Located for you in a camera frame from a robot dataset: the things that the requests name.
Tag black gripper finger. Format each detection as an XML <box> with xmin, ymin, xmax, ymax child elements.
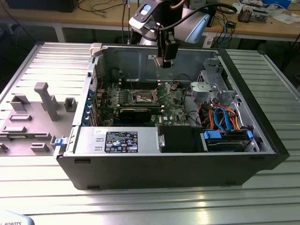
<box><xmin>157</xmin><ymin>38</ymin><xmax>165</xmax><ymax>60</ymax></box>
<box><xmin>164</xmin><ymin>38</ymin><xmax>181</xmax><ymax>69</ymax></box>

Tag silver CPU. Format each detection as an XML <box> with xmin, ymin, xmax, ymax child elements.
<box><xmin>153</xmin><ymin>55</ymin><xmax>165</xmax><ymax>68</ymax></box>

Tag metal socket cover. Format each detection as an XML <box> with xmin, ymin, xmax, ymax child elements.
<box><xmin>151</xmin><ymin>82</ymin><xmax>175</xmax><ymax>101</ymax></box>

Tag CPU socket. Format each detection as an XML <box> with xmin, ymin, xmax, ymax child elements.
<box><xmin>132</xmin><ymin>88</ymin><xmax>158</xmax><ymax>105</ymax></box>

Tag metal CPU cooler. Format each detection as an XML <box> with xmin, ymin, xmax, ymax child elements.
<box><xmin>237</xmin><ymin>6</ymin><xmax>253</xmax><ymax>23</ymax></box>

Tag grey metal drive cage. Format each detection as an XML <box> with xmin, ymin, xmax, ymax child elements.
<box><xmin>198</xmin><ymin>58</ymin><xmax>238</xmax><ymax>106</ymax></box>

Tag black upright box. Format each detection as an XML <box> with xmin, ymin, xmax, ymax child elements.
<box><xmin>209</xmin><ymin>3</ymin><xmax>219</xmax><ymax>28</ymax></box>

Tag green motherboard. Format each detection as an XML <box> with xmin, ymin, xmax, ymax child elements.
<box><xmin>95</xmin><ymin>80</ymin><xmax>191</xmax><ymax>129</ymax></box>

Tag white plastic case latch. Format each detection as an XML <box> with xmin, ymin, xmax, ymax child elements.
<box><xmin>90</xmin><ymin>42</ymin><xmax>104</xmax><ymax>58</ymax></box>

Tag wooden workbench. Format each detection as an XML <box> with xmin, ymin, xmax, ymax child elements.
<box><xmin>0</xmin><ymin>0</ymin><xmax>300</xmax><ymax>43</ymax></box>

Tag black graphics card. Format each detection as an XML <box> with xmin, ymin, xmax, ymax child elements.
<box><xmin>118</xmin><ymin>107</ymin><xmax>153</xmax><ymax>124</ymax></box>

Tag small metal box component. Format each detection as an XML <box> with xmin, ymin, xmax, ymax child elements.
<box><xmin>252</xmin><ymin>8</ymin><xmax>270</xmax><ymax>24</ymax></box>

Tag hard disk in blue carrier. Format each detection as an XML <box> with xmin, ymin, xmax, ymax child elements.
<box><xmin>200</xmin><ymin>129</ymin><xmax>255</xmax><ymax>153</ymax></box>

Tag blue box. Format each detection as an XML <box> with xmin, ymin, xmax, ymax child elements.
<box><xmin>262</xmin><ymin>0</ymin><xmax>293</xmax><ymax>6</ymax></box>

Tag grey power supply unit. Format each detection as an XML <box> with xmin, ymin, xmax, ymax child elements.
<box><xmin>73</xmin><ymin>126</ymin><xmax>163</xmax><ymax>156</ymax></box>

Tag white papers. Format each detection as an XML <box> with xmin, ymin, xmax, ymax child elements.
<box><xmin>271</xmin><ymin>13</ymin><xmax>300</xmax><ymax>24</ymax></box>

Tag black PC case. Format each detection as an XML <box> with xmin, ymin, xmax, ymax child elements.
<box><xmin>53</xmin><ymin>42</ymin><xmax>291</xmax><ymax>191</ymax></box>

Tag black monitor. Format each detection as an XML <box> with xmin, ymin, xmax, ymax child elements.
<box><xmin>6</xmin><ymin>0</ymin><xmax>76</xmax><ymax>13</ymax></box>

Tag blue plastic clip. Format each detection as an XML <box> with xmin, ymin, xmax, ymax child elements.
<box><xmin>53</xmin><ymin>137</ymin><xmax>68</xmax><ymax>148</ymax></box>

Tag grey parts rack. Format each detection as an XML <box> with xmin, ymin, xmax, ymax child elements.
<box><xmin>0</xmin><ymin>82</ymin><xmax>78</xmax><ymax>157</ymax></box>

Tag copper coloured hose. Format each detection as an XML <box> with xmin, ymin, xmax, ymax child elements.
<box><xmin>169</xmin><ymin>0</ymin><xmax>186</xmax><ymax>11</ymax></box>

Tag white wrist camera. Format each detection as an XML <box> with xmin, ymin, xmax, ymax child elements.
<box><xmin>128</xmin><ymin>1</ymin><xmax>157</xmax><ymax>31</ymax></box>

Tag black camera cable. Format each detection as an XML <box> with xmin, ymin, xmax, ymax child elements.
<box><xmin>161</xmin><ymin>3</ymin><xmax>238</xmax><ymax>31</ymax></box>

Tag black hanging cable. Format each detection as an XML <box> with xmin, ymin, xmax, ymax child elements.
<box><xmin>127</xmin><ymin>0</ymin><xmax>132</xmax><ymax>45</ymax></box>
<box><xmin>120</xmin><ymin>0</ymin><xmax>127</xmax><ymax>45</ymax></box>

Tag grey round metal bracket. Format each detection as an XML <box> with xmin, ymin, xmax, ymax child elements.
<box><xmin>189</xmin><ymin>81</ymin><xmax>211</xmax><ymax>103</ymax></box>

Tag black braided cable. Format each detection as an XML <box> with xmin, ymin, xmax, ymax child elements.
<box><xmin>182</xmin><ymin>88</ymin><xmax>203</xmax><ymax>128</ymax></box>

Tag blue cable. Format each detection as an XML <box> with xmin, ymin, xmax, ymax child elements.
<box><xmin>221</xmin><ymin>14</ymin><xmax>235</xmax><ymax>49</ymax></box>

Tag red and black wire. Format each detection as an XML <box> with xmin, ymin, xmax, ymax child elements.
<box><xmin>92</xmin><ymin>74</ymin><xmax>105</xmax><ymax>91</ymax></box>

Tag orange wire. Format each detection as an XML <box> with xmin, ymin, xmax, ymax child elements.
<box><xmin>231</xmin><ymin>110</ymin><xmax>248</xmax><ymax>131</ymax></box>
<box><xmin>202</xmin><ymin>106</ymin><xmax>218</xmax><ymax>129</ymax></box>

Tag blue flat wire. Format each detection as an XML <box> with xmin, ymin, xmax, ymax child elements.
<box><xmin>213</xmin><ymin>107</ymin><xmax>223</xmax><ymax>132</ymax></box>
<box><xmin>221</xmin><ymin>106</ymin><xmax>233</xmax><ymax>132</ymax></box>

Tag silver latch bracket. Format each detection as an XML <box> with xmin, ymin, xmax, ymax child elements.
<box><xmin>157</xmin><ymin>134</ymin><xmax>166</xmax><ymax>149</ymax></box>

